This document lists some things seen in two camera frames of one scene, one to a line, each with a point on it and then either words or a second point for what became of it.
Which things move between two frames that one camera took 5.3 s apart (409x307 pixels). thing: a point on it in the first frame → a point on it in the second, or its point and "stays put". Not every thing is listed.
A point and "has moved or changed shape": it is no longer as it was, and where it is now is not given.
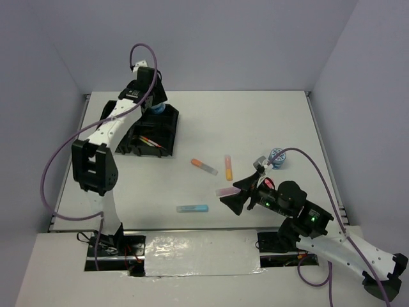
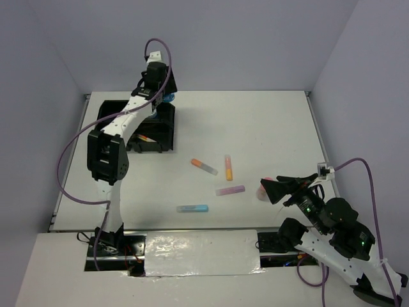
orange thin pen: [151, 141] has moved or changed shape
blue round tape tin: [278, 163] → [169, 97]
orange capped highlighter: [202, 165] stays put
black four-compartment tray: [152, 135] stays put
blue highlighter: [192, 208] stays put
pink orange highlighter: [228, 165] stays put
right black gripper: [247, 184] → [276, 188]
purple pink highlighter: [229, 191] stays put
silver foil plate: [169, 253] stays put
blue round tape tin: [158, 109] → [154, 114]
